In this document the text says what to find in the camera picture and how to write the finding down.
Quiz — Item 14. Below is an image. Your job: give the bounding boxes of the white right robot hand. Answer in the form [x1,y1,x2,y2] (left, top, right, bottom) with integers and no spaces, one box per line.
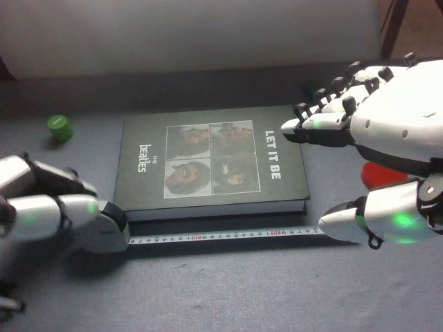
[280,51,443,250]

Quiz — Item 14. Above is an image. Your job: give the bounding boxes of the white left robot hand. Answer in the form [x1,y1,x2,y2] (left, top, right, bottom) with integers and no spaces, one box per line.
[0,151,105,314]

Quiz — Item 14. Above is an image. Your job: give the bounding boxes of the black Let It Be album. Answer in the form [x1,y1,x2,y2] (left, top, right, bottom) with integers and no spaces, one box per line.
[112,104,311,222]

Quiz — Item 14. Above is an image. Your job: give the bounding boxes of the red heart block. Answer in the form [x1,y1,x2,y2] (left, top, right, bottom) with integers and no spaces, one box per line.
[360,161,409,190]

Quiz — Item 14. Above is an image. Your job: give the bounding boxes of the dark red chair legs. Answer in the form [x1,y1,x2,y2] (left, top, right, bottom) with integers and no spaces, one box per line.
[379,0,411,60]

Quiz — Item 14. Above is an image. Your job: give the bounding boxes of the green cylinder block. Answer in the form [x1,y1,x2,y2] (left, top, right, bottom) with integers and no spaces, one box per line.
[46,114,75,142]

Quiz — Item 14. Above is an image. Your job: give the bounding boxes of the green and blue block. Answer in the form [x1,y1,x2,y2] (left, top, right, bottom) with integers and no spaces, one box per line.
[302,79,323,98]

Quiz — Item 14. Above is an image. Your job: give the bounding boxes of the grey table cloth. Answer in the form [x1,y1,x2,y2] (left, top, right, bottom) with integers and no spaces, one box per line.
[0,57,443,332]

